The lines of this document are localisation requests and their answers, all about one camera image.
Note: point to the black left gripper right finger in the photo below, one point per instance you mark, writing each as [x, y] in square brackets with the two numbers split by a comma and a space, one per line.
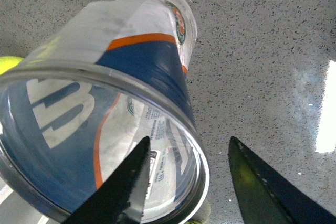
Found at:
[264, 196]

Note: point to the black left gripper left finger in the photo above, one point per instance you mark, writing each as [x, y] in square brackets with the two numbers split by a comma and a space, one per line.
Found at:
[122, 196]

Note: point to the clear plastic tennis ball can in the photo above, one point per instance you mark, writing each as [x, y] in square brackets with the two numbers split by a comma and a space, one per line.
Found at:
[76, 106]

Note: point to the yellow tennis ball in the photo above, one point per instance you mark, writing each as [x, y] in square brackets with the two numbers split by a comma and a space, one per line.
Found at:
[8, 62]
[203, 214]

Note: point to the yellow tennis ball far left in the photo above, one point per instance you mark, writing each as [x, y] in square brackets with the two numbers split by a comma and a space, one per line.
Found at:
[8, 62]

